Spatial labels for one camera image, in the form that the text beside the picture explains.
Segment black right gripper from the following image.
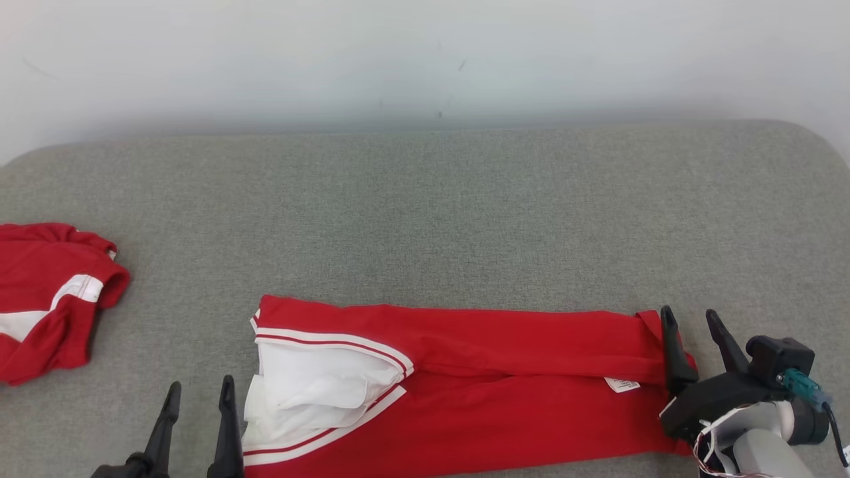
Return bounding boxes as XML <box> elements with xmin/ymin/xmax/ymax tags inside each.
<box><xmin>659</xmin><ymin>305</ymin><xmax>794</xmax><ymax>443</ymax></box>

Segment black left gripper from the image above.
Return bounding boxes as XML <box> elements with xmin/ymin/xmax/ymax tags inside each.
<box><xmin>91</xmin><ymin>375</ymin><xmax>244</xmax><ymax>478</ymax></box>

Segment red shirt with white sleeves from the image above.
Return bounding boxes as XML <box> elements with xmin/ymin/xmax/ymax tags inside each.
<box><xmin>242</xmin><ymin>294</ymin><xmax>698</xmax><ymax>478</ymax></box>

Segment teal cable connector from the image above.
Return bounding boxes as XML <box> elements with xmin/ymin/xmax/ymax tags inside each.
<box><xmin>778</xmin><ymin>368</ymin><xmax>832</xmax><ymax>410</ymax></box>

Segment thin black cable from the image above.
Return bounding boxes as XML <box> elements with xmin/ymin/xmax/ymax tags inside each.
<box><xmin>822</xmin><ymin>404</ymin><xmax>850</xmax><ymax>469</ymax></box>

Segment grey fabric sofa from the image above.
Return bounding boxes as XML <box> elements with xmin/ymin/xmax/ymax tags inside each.
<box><xmin>0</xmin><ymin>119</ymin><xmax>850</xmax><ymax>478</ymax></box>

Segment red shorts with white stripe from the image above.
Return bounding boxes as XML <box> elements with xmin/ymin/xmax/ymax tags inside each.
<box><xmin>0</xmin><ymin>222</ymin><xmax>131</xmax><ymax>387</ymax></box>

